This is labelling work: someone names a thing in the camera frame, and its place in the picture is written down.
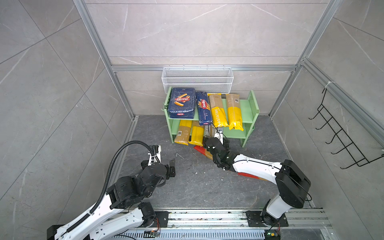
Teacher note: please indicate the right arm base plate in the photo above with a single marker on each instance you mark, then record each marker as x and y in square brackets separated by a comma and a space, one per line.
[259, 219]

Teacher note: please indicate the white wire mesh basket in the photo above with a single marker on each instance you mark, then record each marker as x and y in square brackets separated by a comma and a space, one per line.
[215, 80]

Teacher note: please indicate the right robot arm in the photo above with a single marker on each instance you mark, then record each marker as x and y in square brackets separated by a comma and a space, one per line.
[292, 183]

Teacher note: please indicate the yellow spaghetti bag with lettering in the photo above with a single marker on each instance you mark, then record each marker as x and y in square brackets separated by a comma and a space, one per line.
[217, 110]

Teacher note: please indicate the large yellow spaghetti bag front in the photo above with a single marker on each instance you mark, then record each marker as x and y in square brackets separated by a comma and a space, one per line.
[197, 134]

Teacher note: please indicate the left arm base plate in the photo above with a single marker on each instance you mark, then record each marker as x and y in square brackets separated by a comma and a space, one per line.
[158, 218]

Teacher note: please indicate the clear white-label spaghetti bag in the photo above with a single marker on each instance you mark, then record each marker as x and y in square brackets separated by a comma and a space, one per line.
[209, 131]

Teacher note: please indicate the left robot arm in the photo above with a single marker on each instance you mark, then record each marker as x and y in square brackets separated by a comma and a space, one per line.
[121, 209]

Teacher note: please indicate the blue Barilla spaghetti box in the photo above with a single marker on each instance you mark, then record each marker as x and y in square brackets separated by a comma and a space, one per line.
[204, 109]

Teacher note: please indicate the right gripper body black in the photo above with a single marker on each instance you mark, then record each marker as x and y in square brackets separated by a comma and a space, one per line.
[206, 142]

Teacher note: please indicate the red spaghetti bag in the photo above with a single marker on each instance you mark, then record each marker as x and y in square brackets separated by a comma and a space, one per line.
[203, 151]
[251, 176]

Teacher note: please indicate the blue Barilla rigatoni box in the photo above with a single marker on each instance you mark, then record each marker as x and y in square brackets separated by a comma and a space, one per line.
[182, 103]

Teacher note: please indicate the green wooden two-tier shelf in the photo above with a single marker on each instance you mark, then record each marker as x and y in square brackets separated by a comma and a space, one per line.
[250, 112]

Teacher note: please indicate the black wire hook rack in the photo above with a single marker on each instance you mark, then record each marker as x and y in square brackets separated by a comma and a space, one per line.
[339, 133]

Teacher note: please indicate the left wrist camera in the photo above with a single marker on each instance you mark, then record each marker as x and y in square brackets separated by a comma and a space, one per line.
[156, 157]

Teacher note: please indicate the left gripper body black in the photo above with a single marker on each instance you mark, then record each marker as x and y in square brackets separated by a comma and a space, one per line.
[168, 174]

